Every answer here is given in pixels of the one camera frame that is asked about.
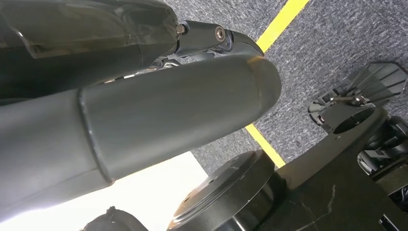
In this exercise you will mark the black round robot joint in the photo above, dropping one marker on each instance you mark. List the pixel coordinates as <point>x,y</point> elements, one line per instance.
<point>223,191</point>

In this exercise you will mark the black finned robot part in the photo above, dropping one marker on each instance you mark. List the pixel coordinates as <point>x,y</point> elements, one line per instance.
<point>376,83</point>

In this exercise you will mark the black rounded robot part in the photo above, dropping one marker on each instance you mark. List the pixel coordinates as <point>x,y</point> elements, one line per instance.
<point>111,221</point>

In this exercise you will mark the black robot frame plate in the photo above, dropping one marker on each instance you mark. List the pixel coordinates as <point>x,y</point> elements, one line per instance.
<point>325,191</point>

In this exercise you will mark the yellow floor tape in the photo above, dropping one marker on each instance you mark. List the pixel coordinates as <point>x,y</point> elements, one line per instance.
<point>280,22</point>

